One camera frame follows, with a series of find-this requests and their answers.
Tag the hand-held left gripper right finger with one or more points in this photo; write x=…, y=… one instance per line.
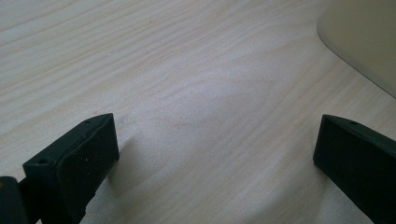
x=358, y=161

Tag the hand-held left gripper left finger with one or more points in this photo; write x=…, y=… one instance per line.
x=77, y=165

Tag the cream rounded tray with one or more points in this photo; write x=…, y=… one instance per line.
x=364, y=34

